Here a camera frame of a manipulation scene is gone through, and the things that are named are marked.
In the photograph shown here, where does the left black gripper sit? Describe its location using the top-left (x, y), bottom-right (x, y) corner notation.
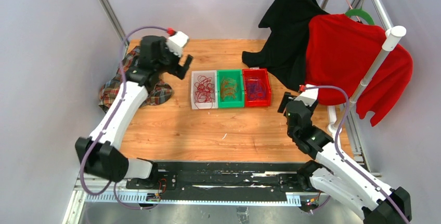
top-left (155, 37), bottom-right (192, 80)

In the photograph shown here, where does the purple thin cable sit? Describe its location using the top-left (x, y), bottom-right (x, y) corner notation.
top-left (245, 78), bottom-right (269, 102)

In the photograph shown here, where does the orange thin cable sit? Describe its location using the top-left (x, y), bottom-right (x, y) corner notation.
top-left (220, 77), bottom-right (242, 102)

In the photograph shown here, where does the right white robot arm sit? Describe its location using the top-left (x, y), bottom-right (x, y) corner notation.
top-left (278, 92), bottom-right (412, 223)

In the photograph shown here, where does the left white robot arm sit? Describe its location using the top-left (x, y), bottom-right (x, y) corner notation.
top-left (75, 31), bottom-right (192, 189)

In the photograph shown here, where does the white plastic bin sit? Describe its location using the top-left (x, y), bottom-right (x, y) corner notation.
top-left (190, 70), bottom-right (218, 110)

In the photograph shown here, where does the plaid flannel shirt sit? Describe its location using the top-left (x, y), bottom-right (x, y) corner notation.
top-left (98, 46), bottom-right (174, 112)

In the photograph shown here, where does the red plastic bin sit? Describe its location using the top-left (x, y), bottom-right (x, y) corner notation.
top-left (242, 69), bottom-right (272, 107)

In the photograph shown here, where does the green plastic bin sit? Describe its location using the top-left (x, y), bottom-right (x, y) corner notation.
top-left (216, 69), bottom-right (245, 108)

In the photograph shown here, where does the red t-shirt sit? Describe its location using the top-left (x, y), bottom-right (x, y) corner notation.
top-left (305, 14), bottom-right (413, 126)

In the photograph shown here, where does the black t-shirt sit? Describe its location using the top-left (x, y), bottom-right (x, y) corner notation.
top-left (242, 0), bottom-right (327, 91)

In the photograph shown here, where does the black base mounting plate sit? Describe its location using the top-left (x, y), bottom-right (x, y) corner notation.
top-left (117, 161), bottom-right (319, 203)

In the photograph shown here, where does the green hanger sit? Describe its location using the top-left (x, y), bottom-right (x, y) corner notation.
top-left (345, 8), bottom-right (375, 25)

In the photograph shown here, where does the white clothes rack pole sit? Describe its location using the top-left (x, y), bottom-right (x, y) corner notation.
top-left (344, 25), bottom-right (407, 114)

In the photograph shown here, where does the metal rack top bar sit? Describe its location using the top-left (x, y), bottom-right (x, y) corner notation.
top-left (371, 0), bottom-right (393, 30)

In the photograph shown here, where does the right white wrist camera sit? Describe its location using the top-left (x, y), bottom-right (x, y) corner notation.
top-left (294, 84), bottom-right (319, 107)

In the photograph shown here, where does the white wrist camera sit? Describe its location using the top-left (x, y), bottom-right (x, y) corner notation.
top-left (166, 31), bottom-right (190, 57)
top-left (294, 84), bottom-right (319, 107)

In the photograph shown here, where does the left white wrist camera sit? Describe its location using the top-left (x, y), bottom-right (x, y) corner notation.
top-left (166, 31), bottom-right (190, 57)

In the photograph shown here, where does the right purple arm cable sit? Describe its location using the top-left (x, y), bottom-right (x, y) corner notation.
top-left (299, 84), bottom-right (411, 224)

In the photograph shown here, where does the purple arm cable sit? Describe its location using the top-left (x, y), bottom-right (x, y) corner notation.
top-left (299, 84), bottom-right (411, 224)
top-left (79, 26), bottom-right (176, 210)

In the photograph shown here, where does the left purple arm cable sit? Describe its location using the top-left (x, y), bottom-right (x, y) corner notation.
top-left (79, 26), bottom-right (176, 210)

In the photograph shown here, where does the slotted aluminium rail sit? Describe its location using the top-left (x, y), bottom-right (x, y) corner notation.
top-left (73, 172), bottom-right (303, 207)

